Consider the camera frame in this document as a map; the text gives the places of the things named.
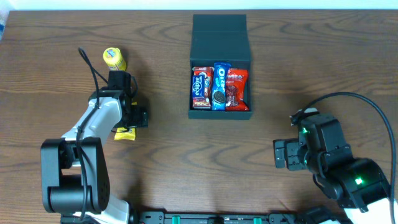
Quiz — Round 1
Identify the yellow peanut butter snack packet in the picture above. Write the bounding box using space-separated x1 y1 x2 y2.
113 128 136 141

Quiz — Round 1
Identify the red hacks sweets bag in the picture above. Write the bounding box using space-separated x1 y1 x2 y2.
225 68 249 111

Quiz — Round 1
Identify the yellow round candy container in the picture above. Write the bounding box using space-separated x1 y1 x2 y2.
103 47 127 71

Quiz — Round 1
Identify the red hello panda box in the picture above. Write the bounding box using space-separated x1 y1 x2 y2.
192 67 214 110

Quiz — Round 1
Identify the blue eclipse mint box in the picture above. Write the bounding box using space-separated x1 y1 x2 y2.
192 75 205 99

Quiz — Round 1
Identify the blue oreo cookie pack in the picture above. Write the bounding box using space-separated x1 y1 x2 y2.
211 62 231 111

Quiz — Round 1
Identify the dark green box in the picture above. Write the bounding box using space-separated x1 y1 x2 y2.
188 14 253 120

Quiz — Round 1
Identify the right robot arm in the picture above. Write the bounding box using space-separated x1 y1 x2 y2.
273 112 397 223

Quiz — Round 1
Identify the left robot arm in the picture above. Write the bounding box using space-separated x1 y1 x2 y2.
40 71 148 223

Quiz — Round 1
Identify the right black cable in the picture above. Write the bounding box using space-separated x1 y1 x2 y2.
303 91 398 215

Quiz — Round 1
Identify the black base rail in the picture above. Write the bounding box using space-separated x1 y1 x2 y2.
133 207 355 224

